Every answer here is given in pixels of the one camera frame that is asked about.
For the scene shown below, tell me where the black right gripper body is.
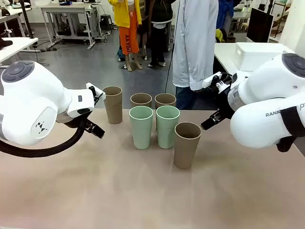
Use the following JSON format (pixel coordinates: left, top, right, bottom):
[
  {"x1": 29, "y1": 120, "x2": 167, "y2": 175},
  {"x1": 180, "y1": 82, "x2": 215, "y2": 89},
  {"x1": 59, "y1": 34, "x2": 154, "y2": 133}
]
[{"x1": 209, "y1": 73, "x2": 235, "y2": 120}]

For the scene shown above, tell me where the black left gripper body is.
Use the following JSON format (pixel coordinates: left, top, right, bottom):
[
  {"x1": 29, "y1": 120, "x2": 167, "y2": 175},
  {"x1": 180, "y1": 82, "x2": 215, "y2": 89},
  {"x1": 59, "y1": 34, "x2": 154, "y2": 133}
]
[{"x1": 58, "y1": 111, "x2": 92, "y2": 129}]

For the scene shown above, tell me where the brown paper cup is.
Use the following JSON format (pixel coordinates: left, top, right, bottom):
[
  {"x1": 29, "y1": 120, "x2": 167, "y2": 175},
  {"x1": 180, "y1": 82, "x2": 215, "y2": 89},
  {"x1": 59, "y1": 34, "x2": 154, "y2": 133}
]
[
  {"x1": 154, "y1": 93, "x2": 177, "y2": 110},
  {"x1": 130, "y1": 93, "x2": 153, "y2": 111},
  {"x1": 102, "y1": 86, "x2": 123, "y2": 125},
  {"x1": 173, "y1": 122, "x2": 202, "y2": 170}
]

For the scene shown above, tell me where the pale green cup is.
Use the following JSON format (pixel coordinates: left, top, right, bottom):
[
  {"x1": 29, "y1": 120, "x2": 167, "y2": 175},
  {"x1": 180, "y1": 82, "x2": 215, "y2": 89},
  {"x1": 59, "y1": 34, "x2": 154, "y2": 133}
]
[
  {"x1": 156, "y1": 105, "x2": 181, "y2": 149},
  {"x1": 129, "y1": 106, "x2": 154, "y2": 150}
]

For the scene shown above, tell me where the white plastic basket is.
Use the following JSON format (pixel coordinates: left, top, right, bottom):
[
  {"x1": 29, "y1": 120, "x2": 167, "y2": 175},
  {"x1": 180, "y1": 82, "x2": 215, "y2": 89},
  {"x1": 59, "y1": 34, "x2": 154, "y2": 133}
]
[{"x1": 234, "y1": 42, "x2": 290, "y2": 72}]

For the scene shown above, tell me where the person in white lab coat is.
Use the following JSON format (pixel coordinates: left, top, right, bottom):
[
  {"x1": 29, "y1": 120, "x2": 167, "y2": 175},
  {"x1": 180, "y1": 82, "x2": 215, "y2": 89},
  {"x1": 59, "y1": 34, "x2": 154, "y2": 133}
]
[{"x1": 172, "y1": 0, "x2": 219, "y2": 110}]

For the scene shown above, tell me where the yellow green jacket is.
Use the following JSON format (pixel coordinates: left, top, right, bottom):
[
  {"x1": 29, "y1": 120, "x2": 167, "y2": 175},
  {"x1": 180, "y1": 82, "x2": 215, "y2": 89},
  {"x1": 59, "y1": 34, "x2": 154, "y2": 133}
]
[{"x1": 215, "y1": 28, "x2": 226, "y2": 43}]

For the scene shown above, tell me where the black monitor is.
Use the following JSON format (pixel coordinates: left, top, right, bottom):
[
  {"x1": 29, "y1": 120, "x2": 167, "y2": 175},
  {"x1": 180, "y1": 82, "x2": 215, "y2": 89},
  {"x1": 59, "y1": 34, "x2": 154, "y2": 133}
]
[{"x1": 246, "y1": 7, "x2": 275, "y2": 44}]

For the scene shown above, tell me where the white lab table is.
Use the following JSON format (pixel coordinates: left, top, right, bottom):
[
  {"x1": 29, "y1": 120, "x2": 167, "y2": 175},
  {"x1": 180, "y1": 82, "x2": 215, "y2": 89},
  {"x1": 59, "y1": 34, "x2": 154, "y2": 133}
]
[{"x1": 0, "y1": 37, "x2": 39, "y2": 64}]

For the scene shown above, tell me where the person in black clothes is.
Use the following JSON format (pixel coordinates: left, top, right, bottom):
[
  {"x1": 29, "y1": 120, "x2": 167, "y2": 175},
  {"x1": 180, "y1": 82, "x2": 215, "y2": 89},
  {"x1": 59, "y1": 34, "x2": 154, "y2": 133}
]
[{"x1": 143, "y1": 0, "x2": 174, "y2": 68}]

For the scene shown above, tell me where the black object on table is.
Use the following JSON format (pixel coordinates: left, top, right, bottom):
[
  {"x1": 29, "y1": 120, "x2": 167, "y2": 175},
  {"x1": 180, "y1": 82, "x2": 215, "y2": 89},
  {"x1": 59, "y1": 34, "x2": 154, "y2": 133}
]
[{"x1": 0, "y1": 39, "x2": 13, "y2": 50}]

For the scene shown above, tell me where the black vertical pole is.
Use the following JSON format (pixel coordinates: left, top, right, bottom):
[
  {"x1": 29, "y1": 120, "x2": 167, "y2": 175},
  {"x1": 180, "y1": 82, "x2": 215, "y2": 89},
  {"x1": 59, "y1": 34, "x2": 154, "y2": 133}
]
[{"x1": 19, "y1": 0, "x2": 34, "y2": 39}]

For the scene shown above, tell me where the grey height-adjustable desk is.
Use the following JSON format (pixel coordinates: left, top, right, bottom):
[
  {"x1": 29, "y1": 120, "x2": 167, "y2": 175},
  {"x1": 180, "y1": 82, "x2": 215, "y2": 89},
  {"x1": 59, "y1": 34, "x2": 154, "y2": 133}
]
[{"x1": 40, "y1": 2, "x2": 101, "y2": 50}]

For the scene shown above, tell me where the person in yellow jacket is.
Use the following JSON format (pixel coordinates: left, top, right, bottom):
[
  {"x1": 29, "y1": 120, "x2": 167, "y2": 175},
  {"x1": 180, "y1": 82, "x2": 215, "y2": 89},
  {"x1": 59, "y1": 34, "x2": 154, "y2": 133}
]
[{"x1": 108, "y1": 0, "x2": 144, "y2": 72}]

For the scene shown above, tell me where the white lab desk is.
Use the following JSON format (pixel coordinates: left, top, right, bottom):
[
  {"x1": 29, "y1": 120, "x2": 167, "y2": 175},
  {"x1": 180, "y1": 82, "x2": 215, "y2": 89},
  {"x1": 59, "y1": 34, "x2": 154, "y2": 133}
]
[{"x1": 0, "y1": 7, "x2": 32, "y2": 38}]

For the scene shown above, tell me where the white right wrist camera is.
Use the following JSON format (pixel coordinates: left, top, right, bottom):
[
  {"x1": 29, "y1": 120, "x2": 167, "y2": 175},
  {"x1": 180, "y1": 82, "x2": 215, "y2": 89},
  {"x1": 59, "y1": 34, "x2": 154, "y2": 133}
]
[{"x1": 202, "y1": 72, "x2": 226, "y2": 93}]

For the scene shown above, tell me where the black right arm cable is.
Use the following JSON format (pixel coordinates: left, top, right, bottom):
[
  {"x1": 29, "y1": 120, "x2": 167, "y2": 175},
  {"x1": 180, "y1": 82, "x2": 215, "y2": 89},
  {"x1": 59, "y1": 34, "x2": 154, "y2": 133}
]
[{"x1": 275, "y1": 106, "x2": 305, "y2": 153}]

